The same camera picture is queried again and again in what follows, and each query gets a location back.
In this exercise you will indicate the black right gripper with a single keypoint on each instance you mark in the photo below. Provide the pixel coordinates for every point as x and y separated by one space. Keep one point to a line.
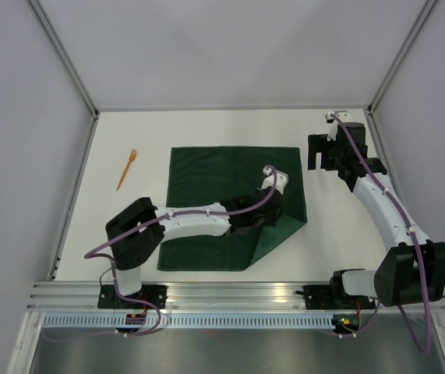
319 143

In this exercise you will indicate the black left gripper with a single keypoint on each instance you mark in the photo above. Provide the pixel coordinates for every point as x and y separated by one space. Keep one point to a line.
271 221

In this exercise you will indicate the dark green cloth napkin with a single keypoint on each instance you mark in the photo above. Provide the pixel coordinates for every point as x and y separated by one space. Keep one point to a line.
202 175

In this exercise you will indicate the orange plastic fork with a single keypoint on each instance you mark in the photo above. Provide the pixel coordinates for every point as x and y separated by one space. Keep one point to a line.
131 159

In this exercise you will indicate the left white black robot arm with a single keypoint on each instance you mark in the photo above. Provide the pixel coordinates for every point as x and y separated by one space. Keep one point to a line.
141 227

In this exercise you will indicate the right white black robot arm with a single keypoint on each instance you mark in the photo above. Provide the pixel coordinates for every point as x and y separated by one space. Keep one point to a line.
413 270

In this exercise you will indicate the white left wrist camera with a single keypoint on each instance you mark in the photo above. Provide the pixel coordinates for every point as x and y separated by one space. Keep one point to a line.
274 178

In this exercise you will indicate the right aluminium side rail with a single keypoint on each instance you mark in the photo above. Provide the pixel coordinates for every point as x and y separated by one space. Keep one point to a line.
377 140

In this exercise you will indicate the aluminium side rail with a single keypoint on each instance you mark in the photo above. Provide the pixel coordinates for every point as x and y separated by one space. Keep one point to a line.
377 140
62 230

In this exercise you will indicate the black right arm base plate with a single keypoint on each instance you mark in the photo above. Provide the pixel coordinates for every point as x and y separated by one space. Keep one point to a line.
323 297

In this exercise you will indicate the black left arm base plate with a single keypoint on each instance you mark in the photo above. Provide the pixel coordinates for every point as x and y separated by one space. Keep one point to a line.
132 296

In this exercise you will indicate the right aluminium frame post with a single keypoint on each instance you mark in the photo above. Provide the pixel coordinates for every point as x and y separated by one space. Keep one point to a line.
410 39

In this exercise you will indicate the aluminium frame post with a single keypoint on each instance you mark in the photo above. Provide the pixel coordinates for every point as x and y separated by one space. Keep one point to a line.
410 39
62 55

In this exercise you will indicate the left aluminium side rail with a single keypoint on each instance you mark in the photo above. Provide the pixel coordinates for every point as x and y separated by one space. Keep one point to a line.
62 230

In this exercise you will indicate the aluminium front frame rail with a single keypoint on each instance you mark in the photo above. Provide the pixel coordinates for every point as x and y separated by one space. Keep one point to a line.
194 297

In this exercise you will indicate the white slotted cable duct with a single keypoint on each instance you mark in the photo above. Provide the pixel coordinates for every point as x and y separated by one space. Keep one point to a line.
191 320

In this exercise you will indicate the left aluminium frame post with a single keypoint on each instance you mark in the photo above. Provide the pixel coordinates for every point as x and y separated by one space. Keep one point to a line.
62 55

